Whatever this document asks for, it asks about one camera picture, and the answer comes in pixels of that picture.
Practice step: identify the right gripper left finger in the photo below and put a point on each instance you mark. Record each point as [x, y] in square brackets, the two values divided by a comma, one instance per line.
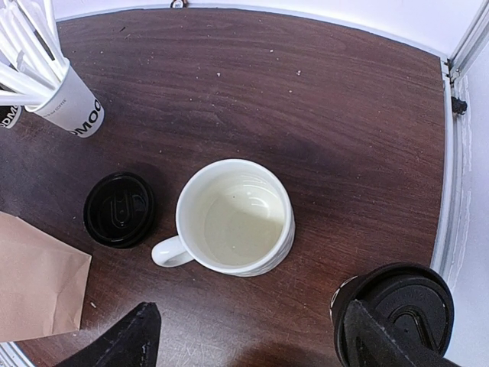
[132, 341]

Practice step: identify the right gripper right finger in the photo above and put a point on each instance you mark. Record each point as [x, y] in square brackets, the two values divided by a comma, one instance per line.
[371, 340]

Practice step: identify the black cup lid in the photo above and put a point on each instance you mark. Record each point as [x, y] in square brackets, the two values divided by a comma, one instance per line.
[414, 298]

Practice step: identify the brown paper bag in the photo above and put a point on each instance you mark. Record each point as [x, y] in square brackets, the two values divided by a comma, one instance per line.
[43, 282]

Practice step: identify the black coffee cup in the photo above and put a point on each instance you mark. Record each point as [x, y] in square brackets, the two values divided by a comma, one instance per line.
[343, 294]

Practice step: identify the stack of black lids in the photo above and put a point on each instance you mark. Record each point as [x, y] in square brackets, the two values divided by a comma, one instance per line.
[119, 210]

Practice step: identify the cream ceramic mug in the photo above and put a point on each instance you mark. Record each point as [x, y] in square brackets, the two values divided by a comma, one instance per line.
[234, 217]

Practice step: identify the white cup holding straws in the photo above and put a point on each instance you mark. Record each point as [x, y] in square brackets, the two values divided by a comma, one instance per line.
[71, 105]

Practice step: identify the stack of paper cups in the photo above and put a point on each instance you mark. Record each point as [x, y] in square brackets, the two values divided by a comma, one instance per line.
[9, 116]

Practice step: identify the wrapped straws bundle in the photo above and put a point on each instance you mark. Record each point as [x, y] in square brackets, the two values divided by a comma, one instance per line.
[35, 66]

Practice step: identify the right corner metal post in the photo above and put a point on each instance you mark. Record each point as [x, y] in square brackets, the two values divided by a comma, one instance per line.
[472, 43]

